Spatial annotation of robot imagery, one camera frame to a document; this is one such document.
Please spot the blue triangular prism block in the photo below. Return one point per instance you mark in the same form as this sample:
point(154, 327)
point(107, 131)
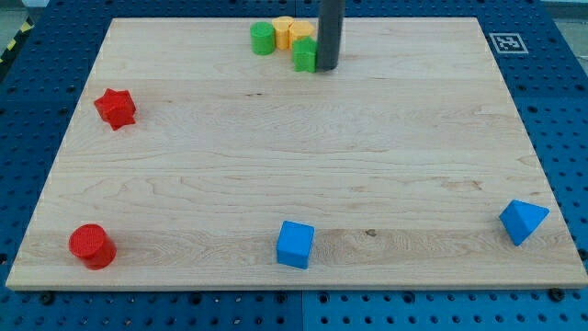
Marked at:
point(520, 219)

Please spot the light wooden board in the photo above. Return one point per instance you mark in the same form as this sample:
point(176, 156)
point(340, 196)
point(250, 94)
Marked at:
point(401, 159)

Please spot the yellow heart block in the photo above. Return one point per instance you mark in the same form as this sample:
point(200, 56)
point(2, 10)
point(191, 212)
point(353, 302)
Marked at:
point(300, 29)

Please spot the white fiducial marker tag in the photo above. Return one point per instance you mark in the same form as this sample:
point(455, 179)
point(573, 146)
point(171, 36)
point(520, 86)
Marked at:
point(508, 43)

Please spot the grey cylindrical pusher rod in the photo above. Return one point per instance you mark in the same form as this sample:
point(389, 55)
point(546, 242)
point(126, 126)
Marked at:
point(330, 25)

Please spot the blue cube block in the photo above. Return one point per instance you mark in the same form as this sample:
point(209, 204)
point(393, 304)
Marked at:
point(294, 244)

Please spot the yellow hexagon block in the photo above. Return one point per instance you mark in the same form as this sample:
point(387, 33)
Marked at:
point(281, 26)

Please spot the green star block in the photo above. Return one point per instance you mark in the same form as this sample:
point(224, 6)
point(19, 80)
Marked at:
point(304, 55)

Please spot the red cylinder block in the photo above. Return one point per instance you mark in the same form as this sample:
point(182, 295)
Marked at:
point(92, 246)

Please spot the green cylinder block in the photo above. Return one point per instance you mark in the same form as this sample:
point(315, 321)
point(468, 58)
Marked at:
point(262, 36)

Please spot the red star block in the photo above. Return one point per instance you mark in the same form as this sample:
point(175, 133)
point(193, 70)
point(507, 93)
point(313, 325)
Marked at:
point(116, 108)

